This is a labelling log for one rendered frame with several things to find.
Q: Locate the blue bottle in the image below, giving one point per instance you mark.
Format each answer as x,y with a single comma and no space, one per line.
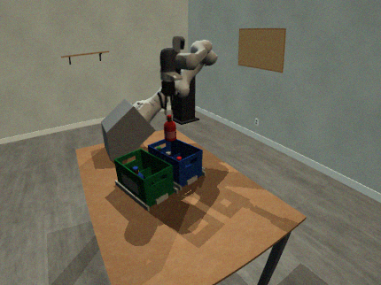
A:
135,169

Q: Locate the green crate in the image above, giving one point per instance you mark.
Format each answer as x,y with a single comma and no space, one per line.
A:
145,189

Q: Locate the blue crate with dividers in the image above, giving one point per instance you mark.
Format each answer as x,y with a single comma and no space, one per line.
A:
188,167

